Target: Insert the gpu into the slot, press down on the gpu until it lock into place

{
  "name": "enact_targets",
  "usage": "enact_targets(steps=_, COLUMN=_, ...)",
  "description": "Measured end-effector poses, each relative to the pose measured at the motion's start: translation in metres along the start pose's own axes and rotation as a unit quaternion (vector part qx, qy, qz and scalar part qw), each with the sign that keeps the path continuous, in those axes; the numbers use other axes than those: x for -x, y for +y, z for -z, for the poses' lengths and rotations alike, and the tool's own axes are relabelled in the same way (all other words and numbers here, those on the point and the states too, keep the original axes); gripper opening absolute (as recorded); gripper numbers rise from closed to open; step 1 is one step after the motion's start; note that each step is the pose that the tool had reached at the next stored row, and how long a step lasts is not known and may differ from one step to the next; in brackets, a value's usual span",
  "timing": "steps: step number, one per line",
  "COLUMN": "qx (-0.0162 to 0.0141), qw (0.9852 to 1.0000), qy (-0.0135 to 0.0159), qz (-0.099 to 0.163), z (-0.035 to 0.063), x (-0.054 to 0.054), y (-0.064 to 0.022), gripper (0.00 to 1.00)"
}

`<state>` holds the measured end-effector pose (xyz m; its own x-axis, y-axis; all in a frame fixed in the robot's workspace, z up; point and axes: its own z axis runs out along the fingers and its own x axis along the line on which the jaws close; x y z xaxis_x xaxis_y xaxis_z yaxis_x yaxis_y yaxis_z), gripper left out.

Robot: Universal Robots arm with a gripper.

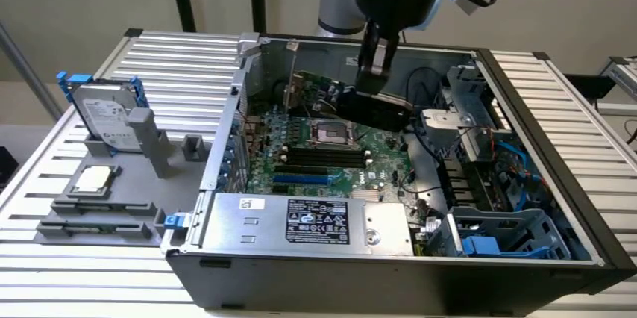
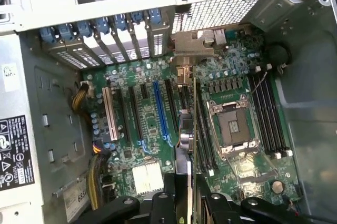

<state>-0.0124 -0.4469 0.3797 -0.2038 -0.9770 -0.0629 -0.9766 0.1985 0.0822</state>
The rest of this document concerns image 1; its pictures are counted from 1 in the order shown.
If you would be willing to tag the hard disk with blue carrier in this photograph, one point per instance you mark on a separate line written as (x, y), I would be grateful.
(106, 116)

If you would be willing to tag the green motherboard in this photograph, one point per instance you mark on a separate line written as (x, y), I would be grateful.
(388, 168)

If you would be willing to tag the cpu socket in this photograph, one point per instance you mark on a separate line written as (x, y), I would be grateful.
(330, 133)

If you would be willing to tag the black open pc case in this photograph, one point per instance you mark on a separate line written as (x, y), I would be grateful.
(348, 288)

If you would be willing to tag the black box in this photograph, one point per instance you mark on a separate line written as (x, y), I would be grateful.
(5, 163)

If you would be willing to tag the black ram slot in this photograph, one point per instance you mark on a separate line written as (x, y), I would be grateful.
(328, 153)
(325, 158)
(325, 163)
(328, 149)

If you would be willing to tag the blue expansion slot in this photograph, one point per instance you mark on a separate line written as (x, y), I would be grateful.
(301, 179)

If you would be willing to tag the green gpu with black fan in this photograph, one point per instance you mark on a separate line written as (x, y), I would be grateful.
(378, 114)

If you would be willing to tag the silver metal drive cage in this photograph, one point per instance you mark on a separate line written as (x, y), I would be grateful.
(465, 116)

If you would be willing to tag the grey disk bay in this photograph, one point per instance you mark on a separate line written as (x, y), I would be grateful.
(527, 224)

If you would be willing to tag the silver power supply unit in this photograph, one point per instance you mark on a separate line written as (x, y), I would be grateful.
(258, 236)

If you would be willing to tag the blue case latch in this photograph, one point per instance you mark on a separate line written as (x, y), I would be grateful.
(174, 221)

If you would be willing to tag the grey slanted metal pole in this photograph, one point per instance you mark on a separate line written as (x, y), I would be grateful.
(21, 68)

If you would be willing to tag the silver cpu chip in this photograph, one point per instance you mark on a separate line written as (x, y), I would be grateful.
(93, 178)

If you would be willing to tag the black expansion slot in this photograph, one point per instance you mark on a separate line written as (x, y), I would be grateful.
(301, 171)

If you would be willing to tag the grey parts rack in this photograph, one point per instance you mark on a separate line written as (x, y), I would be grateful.
(124, 187)

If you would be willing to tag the silver chipset heat sink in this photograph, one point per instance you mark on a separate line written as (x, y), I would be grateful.
(368, 195)

